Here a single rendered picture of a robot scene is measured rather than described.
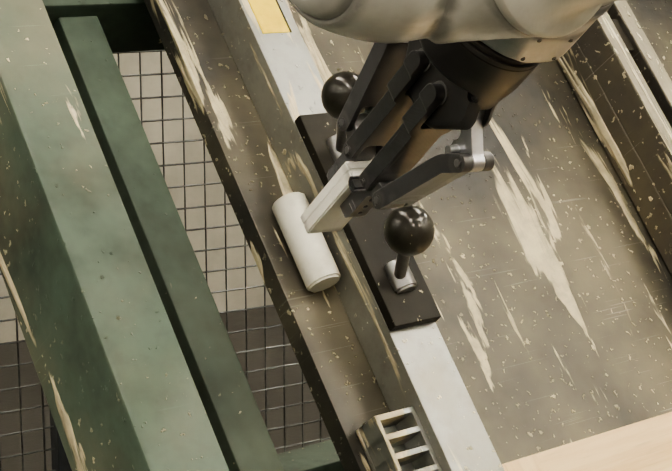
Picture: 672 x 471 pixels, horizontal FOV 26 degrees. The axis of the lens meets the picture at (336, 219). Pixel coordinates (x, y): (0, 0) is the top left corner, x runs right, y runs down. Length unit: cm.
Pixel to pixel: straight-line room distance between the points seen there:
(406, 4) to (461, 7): 3
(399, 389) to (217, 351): 15
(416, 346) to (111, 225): 27
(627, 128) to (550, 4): 85
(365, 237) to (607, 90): 40
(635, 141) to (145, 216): 51
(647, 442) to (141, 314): 49
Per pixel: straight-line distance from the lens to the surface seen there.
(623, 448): 128
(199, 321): 119
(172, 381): 103
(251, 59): 127
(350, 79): 111
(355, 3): 61
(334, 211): 100
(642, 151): 146
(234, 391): 117
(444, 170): 89
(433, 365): 117
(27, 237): 110
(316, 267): 117
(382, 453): 113
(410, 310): 117
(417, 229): 106
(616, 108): 148
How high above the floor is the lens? 163
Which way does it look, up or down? 11 degrees down
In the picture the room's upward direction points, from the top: straight up
